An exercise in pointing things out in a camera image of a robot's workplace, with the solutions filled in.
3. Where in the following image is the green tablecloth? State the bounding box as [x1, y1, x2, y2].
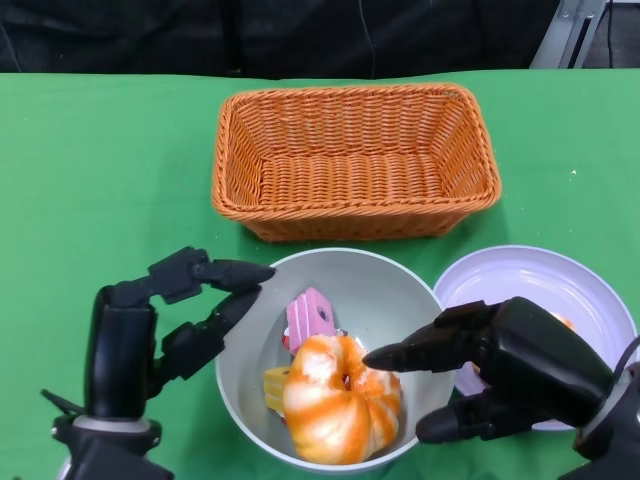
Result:
[0, 69, 640, 480]

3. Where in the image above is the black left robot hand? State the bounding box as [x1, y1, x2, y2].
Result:
[84, 246, 276, 419]

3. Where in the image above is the grey metal frame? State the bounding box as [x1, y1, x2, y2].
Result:
[528, 0, 610, 71]

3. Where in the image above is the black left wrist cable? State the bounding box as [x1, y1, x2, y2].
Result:
[40, 388, 86, 416]

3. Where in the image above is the black backdrop curtain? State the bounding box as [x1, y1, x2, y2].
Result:
[0, 0, 559, 81]

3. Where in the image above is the grey round bowl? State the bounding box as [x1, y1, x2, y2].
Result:
[214, 248, 451, 474]

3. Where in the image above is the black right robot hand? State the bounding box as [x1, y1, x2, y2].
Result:
[360, 296, 616, 445]

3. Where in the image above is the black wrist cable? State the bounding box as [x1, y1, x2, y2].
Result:
[40, 388, 86, 416]
[612, 334, 640, 386]

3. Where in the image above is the yellow cake slice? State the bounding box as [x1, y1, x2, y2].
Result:
[263, 365, 291, 412]

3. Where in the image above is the pink cake slice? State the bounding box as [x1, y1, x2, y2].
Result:
[279, 287, 336, 356]

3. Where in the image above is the large round twisted bread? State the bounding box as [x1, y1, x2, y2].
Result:
[282, 334, 403, 464]

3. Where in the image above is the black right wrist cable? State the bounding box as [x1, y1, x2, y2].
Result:
[612, 334, 640, 386]

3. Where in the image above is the lilac round plate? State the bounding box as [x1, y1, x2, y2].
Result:
[432, 244, 639, 432]

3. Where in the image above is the orange wicker basket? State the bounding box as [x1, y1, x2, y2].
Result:
[210, 82, 503, 244]

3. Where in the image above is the thin black hanging cable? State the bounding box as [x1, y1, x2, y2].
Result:
[356, 0, 377, 80]

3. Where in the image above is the small orange striped bread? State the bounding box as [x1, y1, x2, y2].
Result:
[547, 310, 577, 334]

